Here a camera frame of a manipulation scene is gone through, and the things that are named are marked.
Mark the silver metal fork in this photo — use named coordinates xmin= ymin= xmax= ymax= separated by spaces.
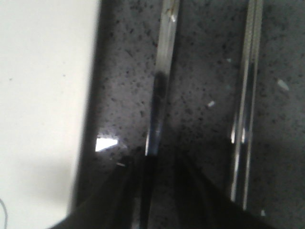
xmin=145 ymin=0 xmax=180 ymax=157

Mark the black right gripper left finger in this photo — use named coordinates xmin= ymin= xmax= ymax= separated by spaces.
xmin=53 ymin=156 xmax=155 ymax=229

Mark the silver metal chopstick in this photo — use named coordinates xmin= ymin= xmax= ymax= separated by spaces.
xmin=230 ymin=0 xmax=257 ymax=203
xmin=243 ymin=0 xmax=264 ymax=210

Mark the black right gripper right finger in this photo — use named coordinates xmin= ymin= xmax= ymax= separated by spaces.
xmin=157 ymin=143 xmax=305 ymax=229

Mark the beige rabbit serving tray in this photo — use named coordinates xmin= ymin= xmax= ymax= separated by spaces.
xmin=0 ymin=0 xmax=100 ymax=229

